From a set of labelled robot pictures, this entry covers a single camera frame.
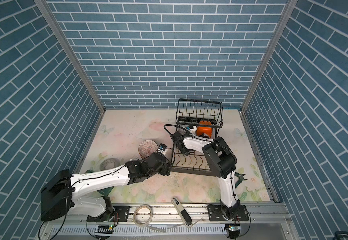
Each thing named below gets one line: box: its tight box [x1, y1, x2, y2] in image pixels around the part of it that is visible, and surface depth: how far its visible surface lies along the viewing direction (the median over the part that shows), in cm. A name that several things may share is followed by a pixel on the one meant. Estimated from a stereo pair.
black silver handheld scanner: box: [171, 196, 193, 228], surface depth 72 cm
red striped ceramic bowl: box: [138, 139, 158, 159], surface depth 91 cm
